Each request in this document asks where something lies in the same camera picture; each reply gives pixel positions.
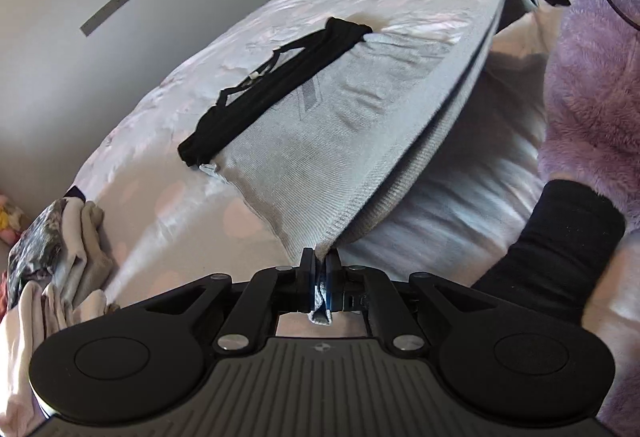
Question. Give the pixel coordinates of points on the yellow and pink toy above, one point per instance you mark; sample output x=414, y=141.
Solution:
x=12, y=217

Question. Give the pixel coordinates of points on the person's black sock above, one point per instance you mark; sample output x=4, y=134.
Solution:
x=550, y=252

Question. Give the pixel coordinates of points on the pink dotted bed sheet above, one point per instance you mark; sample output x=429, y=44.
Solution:
x=165, y=82

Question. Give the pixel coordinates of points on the dark floral cloth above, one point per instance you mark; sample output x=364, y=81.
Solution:
x=40, y=242

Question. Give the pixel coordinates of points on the grey metal strip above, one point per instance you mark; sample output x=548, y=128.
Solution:
x=107, y=10

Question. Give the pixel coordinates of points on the grey knit garment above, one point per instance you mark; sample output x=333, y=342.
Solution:
x=350, y=127

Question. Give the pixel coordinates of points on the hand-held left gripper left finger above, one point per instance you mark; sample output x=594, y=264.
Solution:
x=311, y=279

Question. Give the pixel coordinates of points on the pale pink cloth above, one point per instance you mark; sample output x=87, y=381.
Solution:
x=30, y=347

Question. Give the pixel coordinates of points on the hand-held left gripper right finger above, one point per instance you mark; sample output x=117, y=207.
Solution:
x=334, y=287

